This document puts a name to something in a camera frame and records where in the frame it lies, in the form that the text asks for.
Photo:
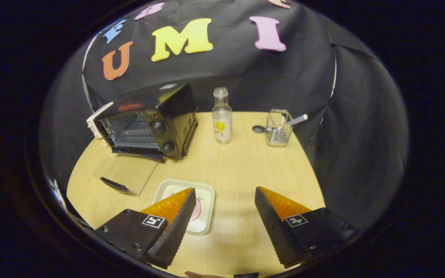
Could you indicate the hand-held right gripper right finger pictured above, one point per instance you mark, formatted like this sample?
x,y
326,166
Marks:
x,y
276,231

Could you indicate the black round lid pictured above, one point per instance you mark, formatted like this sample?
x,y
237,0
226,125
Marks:
x,y
258,129

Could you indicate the pink food piece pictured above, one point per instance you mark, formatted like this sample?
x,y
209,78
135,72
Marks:
x,y
196,211

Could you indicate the white square plate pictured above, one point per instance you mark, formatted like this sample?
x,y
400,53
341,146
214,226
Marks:
x,y
176,187

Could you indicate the clear plastic bottle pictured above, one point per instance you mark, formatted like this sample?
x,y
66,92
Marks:
x,y
222,123

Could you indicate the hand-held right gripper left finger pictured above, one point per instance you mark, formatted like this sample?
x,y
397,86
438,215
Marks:
x,y
176,231

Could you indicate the white toaster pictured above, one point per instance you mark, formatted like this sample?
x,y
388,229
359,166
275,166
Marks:
x,y
97,121

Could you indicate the black electric oven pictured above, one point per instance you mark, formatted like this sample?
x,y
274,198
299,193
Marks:
x,y
176,112

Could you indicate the white straw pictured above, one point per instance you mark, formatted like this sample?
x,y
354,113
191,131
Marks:
x,y
299,119

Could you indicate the clear glass cup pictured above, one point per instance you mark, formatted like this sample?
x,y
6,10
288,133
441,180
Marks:
x,y
278,135

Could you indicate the black backdrop cloth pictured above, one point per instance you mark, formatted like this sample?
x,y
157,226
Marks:
x,y
303,77

